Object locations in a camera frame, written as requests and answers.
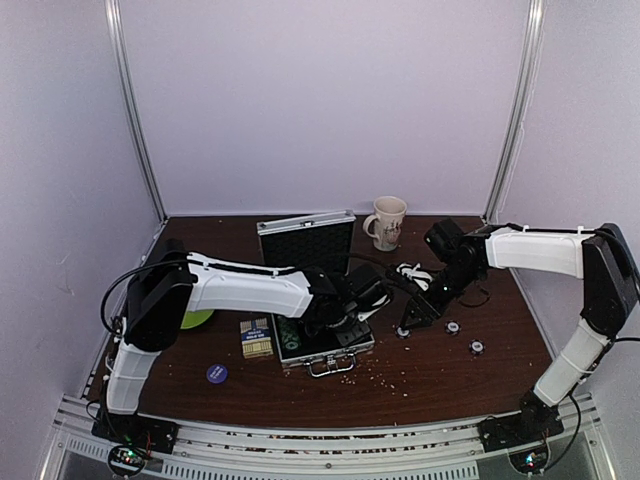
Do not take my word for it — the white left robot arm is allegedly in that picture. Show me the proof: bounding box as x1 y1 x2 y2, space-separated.
102 239 393 444

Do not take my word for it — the cream ceramic mug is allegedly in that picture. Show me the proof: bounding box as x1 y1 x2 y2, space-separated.
362 196 407 252

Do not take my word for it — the right circuit board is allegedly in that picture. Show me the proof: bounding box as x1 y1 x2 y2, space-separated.
509 447 550 475

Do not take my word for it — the blue Texas Hold'em card box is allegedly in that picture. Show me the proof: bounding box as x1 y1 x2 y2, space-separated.
240 317 273 359

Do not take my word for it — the green plate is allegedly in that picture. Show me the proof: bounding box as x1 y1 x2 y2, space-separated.
180 310 214 330

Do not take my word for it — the purple poker chip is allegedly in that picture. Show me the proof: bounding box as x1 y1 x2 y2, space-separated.
469 340 486 356
445 321 461 336
396 327 411 339

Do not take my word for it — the purple round button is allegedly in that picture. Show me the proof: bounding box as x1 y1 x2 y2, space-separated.
206 364 228 385

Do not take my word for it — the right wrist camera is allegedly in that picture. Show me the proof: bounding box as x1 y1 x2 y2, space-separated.
424 218 464 263

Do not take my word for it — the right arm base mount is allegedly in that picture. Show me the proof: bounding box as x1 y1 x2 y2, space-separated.
477 413 564 453

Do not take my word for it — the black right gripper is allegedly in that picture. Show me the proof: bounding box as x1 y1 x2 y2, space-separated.
400 260 483 330

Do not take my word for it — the green chip stack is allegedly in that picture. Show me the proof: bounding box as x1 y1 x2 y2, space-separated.
278 317 301 352

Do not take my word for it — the aluminium frame post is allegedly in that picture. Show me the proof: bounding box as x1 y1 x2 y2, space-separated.
482 0 546 223
104 0 168 225

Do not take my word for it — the left aluminium frame post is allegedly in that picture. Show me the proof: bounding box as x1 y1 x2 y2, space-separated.
104 0 168 225

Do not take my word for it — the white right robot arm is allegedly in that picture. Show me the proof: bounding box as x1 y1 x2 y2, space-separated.
394 219 639 442

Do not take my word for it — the left circuit board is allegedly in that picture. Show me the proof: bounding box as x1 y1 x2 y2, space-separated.
107 444 150 477

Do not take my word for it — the aluminium poker case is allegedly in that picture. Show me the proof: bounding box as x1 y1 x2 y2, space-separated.
256 210 375 379

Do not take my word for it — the circuit board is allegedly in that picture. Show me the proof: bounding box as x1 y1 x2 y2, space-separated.
107 444 150 477
509 447 550 475

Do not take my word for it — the right aluminium frame post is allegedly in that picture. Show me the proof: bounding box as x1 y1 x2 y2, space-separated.
482 0 546 223

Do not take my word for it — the aluminium front rail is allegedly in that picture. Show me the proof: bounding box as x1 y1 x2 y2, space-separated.
49 392 601 480

